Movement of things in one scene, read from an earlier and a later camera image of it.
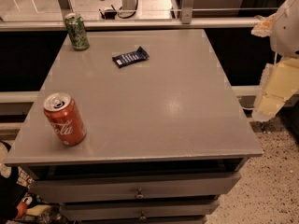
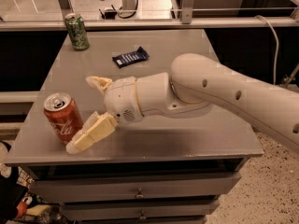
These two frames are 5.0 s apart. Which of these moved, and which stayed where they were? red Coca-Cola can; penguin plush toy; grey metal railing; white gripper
Moved: white gripper
Stayed: red Coca-Cola can; grey metal railing; penguin plush toy
